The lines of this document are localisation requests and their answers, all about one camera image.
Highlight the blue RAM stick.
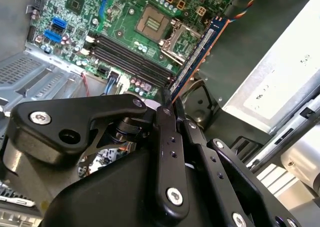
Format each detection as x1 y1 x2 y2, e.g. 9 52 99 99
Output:
169 15 230 103

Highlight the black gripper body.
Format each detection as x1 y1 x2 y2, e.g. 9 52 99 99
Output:
42 146 226 227

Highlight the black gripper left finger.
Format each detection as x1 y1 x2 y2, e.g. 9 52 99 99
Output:
6 86 190 220

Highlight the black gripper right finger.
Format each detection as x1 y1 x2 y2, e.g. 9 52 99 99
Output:
176 96 298 227

